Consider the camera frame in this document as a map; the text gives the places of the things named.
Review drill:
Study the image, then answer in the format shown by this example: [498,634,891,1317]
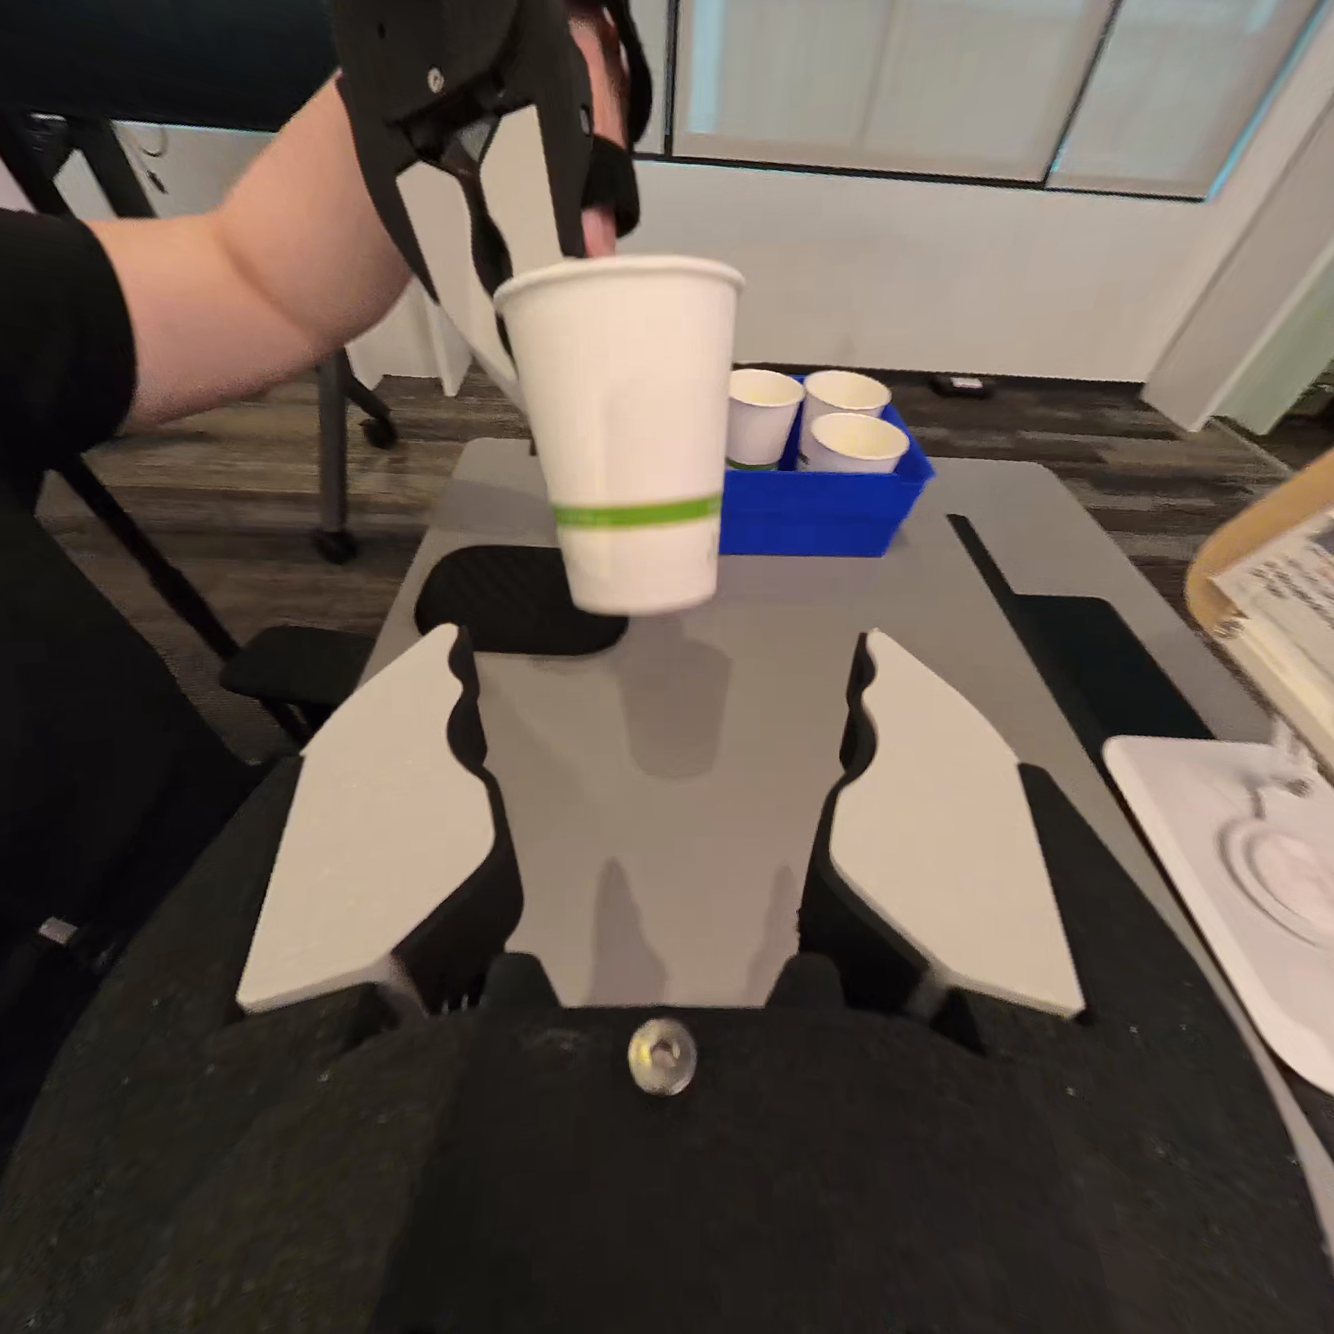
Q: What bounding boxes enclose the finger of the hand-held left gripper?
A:
[394,154,524,410]
[479,102,571,276]

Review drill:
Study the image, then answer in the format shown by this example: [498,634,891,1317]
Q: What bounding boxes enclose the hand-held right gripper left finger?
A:
[235,623,524,1018]

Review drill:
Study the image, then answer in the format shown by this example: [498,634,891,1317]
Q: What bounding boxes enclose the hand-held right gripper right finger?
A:
[794,627,1088,1021]

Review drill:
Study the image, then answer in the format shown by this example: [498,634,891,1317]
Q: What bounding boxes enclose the white paper cup green stripe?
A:
[726,367,807,473]
[802,370,894,430]
[805,413,911,475]
[492,256,746,616]

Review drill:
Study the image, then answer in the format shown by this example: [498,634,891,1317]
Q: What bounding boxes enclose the blue plastic bin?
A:
[716,375,935,561]

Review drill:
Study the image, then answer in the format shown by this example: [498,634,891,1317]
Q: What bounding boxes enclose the person's left forearm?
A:
[89,73,413,434]

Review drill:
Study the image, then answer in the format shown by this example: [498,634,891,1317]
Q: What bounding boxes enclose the person's left hand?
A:
[567,0,654,259]

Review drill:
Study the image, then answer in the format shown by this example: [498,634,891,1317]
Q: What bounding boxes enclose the black quilted wrist pad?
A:
[414,545,632,657]

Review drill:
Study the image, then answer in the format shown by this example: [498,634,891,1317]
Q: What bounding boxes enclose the person's black clothed torso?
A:
[0,208,303,1148]

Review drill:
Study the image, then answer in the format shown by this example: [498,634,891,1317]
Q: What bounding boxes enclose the black tripod legs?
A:
[0,114,243,661]

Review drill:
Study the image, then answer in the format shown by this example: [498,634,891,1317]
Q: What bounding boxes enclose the printed instruction sheet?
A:
[1208,521,1334,721]

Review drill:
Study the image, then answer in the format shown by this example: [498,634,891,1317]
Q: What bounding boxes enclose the large black wall screen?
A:
[0,0,344,132]

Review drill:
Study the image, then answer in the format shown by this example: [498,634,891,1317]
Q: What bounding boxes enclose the frosted glass wall panel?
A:
[672,0,1329,202]

